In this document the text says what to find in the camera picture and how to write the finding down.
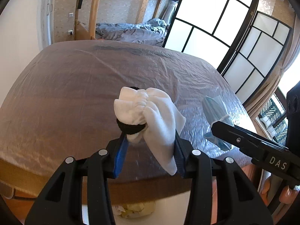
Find white cloth socks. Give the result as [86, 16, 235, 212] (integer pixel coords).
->
[113, 87, 186, 176]

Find blue face mask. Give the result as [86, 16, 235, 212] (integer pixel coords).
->
[202, 95, 234, 151]

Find wooden bunk bed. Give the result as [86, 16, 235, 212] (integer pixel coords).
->
[74, 0, 177, 40]

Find beige curtain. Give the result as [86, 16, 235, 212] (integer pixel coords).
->
[243, 58, 289, 120]

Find white trash bin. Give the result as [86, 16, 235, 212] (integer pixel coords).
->
[112, 201, 156, 219]

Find black framed sliding screen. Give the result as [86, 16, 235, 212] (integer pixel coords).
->
[164, 0, 292, 104]

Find person's right hand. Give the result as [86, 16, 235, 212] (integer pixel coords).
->
[259, 175, 299, 212]

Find blue grey blanket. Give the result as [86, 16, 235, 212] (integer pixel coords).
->
[96, 18, 169, 47]

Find yellow tissue pack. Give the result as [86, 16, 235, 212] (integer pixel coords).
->
[121, 202, 156, 218]

